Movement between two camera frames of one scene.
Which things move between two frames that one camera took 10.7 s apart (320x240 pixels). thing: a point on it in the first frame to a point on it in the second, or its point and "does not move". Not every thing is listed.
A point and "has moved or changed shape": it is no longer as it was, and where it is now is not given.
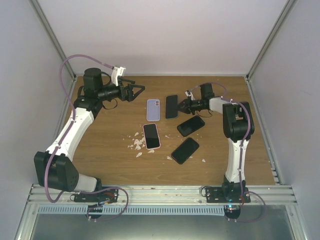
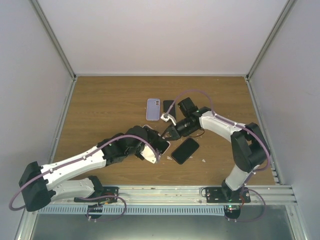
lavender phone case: [153, 110] does not move
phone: [171, 106] has moved or changed shape
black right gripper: [188, 106] to [174, 133]
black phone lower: [185, 150] does not move
